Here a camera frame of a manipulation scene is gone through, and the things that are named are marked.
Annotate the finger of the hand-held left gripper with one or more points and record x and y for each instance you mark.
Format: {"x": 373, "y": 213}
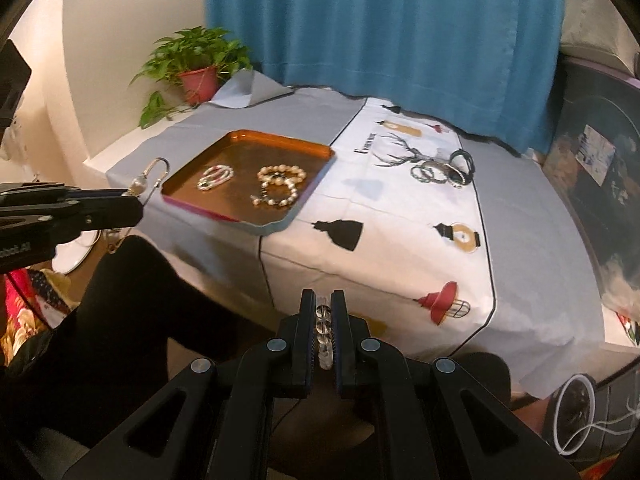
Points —
{"x": 100, "y": 215}
{"x": 75, "y": 196}

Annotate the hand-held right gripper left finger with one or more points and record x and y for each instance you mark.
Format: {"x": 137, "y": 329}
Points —
{"x": 309, "y": 325}

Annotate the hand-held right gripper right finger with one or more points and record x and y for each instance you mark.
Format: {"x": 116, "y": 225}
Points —
{"x": 341, "y": 325}

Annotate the orange metal tray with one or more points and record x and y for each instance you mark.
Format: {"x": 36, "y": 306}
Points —
{"x": 240, "y": 195}

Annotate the red floral cloth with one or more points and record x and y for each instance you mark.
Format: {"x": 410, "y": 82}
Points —
{"x": 35, "y": 300}

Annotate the white printed cloth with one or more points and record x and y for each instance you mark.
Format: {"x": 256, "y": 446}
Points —
{"x": 400, "y": 245}

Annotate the pothos plant in red pot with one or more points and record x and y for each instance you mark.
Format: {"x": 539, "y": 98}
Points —
{"x": 200, "y": 60}

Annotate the grey cloth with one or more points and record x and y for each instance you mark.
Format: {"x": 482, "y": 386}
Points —
{"x": 530, "y": 260}

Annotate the dark printed panel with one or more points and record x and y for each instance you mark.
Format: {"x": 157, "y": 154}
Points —
{"x": 595, "y": 170}

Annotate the blue curtain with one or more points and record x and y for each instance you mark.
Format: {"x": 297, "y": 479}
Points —
{"x": 390, "y": 30}

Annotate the beige cushion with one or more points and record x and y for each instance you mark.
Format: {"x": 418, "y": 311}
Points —
{"x": 595, "y": 15}

